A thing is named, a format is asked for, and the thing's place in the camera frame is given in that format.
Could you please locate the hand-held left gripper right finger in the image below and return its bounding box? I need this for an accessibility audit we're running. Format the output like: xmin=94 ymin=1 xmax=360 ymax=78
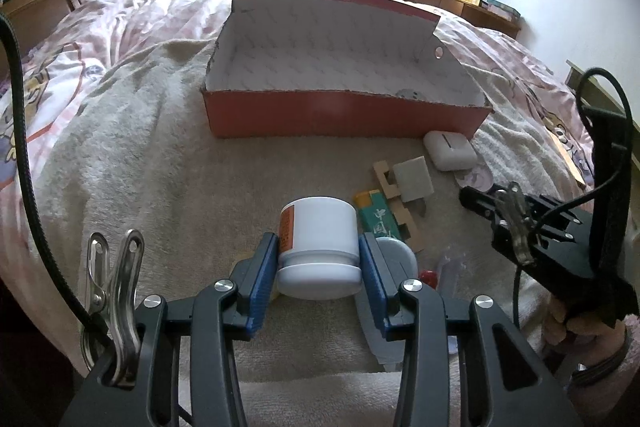
xmin=357 ymin=232 xmax=583 ymax=427

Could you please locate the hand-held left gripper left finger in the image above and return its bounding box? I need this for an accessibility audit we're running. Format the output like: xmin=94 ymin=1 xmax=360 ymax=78
xmin=65 ymin=232 xmax=281 ymax=427

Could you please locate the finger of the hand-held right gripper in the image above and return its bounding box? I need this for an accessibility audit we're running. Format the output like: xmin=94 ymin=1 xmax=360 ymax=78
xmin=460 ymin=186 xmax=502 ymax=229

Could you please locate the purple round disc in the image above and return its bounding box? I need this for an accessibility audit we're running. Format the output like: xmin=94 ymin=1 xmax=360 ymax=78
xmin=455 ymin=164 xmax=493 ymax=192

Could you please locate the light blue round lid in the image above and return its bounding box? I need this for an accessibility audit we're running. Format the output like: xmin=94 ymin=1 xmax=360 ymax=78
xmin=375 ymin=237 xmax=418 ymax=303

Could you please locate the white plastic case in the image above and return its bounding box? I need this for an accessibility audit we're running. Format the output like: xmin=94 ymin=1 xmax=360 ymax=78
xmin=424 ymin=130 xmax=478 ymax=171

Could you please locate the white jar with orange label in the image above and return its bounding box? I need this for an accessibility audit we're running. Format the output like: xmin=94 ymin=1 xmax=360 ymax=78
xmin=276 ymin=198 xmax=363 ymax=300

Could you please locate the yellow and grey sponge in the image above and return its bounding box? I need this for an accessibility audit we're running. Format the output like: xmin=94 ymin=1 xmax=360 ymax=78
xmin=391 ymin=155 xmax=435 ymax=202

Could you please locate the red cardboard box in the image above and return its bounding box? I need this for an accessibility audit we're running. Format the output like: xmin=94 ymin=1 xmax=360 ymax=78
xmin=201 ymin=0 xmax=495 ymax=140

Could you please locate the person's right forearm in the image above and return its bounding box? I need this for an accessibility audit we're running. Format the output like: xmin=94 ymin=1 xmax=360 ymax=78
xmin=570 ymin=337 xmax=640 ymax=427

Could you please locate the person's right hand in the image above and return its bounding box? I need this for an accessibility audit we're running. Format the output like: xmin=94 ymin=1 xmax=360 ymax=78
xmin=544 ymin=298 xmax=629 ymax=358

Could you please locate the green and yellow box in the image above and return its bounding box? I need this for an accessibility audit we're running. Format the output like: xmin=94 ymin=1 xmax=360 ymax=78
xmin=355 ymin=191 xmax=403 ymax=240

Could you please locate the wooden cutout piece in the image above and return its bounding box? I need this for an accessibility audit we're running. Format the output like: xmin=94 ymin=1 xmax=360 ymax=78
xmin=372 ymin=161 xmax=426 ymax=253

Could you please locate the olive wooden board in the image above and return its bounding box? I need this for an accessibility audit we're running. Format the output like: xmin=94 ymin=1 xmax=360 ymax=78
xmin=565 ymin=59 xmax=640 ymax=128

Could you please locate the teal book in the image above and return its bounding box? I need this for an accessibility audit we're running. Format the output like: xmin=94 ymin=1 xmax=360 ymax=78
xmin=485 ymin=0 xmax=521 ymax=18

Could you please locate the pink printed quilt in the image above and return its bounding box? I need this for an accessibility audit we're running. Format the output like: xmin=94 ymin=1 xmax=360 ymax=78
xmin=0 ymin=0 xmax=596 ymax=358

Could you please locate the black braided cable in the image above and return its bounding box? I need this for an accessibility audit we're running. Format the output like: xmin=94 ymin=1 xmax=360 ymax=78
xmin=512 ymin=67 xmax=633 ymax=323
xmin=0 ymin=14 xmax=111 ymax=348

